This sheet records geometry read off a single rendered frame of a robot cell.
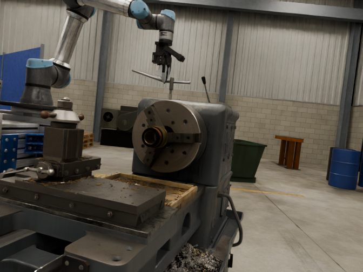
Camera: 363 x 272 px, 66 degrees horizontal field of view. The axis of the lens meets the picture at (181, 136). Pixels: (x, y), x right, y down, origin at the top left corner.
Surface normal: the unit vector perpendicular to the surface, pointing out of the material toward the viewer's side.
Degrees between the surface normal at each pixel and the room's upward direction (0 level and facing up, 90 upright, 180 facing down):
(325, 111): 90
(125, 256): 0
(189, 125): 90
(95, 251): 0
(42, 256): 0
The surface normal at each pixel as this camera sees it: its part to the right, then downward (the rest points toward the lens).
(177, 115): -0.32, 0.02
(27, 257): 0.11, -0.99
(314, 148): -0.02, 0.05
